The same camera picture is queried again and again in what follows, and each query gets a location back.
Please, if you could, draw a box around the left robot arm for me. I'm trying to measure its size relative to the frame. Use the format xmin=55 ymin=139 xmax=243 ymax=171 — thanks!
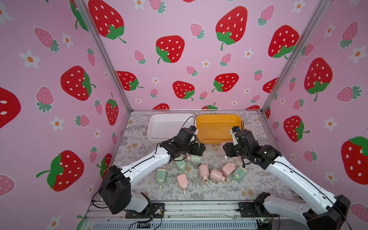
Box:
xmin=98 ymin=126 xmax=206 ymax=214

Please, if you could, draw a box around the green sharpener lower left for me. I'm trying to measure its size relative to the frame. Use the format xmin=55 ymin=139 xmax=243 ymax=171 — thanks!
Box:
xmin=156 ymin=168 xmax=167 ymax=189

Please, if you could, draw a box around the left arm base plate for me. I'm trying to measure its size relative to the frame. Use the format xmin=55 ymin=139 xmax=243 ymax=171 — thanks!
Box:
xmin=125 ymin=202 xmax=165 ymax=219

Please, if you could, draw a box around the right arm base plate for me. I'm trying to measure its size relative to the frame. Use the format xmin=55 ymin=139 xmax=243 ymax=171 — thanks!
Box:
xmin=237 ymin=202 xmax=279 ymax=218

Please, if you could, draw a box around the white plastic storage tray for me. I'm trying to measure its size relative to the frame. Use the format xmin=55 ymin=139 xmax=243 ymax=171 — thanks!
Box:
xmin=147 ymin=113 xmax=196 ymax=143

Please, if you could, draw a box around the green sharpener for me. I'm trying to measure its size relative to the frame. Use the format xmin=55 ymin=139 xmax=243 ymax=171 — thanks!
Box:
xmin=231 ymin=166 xmax=248 ymax=183
xmin=174 ymin=157 xmax=187 ymax=174
xmin=156 ymin=168 xmax=167 ymax=189
xmin=187 ymin=154 xmax=201 ymax=167

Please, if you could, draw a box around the pink sharpener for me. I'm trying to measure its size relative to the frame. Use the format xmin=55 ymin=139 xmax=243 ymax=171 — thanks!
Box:
xmin=221 ymin=163 xmax=236 ymax=178
xmin=177 ymin=173 xmax=189 ymax=194
xmin=198 ymin=164 xmax=209 ymax=183
xmin=219 ymin=142 xmax=227 ymax=160
xmin=209 ymin=169 xmax=227 ymax=184

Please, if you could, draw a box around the green sharpener upper middle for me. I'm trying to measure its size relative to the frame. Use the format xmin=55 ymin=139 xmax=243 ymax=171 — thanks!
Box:
xmin=174 ymin=157 xmax=187 ymax=174

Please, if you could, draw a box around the yellow plastic storage tray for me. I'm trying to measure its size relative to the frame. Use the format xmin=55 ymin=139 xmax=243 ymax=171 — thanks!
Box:
xmin=196 ymin=114 xmax=242 ymax=144

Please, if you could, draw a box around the aluminium front rail frame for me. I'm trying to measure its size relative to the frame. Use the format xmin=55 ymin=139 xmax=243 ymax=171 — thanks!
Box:
xmin=78 ymin=201 xmax=307 ymax=230

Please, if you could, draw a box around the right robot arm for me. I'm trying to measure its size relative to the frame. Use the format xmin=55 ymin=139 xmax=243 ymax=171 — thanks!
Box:
xmin=223 ymin=126 xmax=351 ymax=230

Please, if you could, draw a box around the green sharpener top right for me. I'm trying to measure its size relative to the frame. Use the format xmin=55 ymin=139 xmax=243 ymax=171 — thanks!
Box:
xmin=187 ymin=154 xmax=201 ymax=167

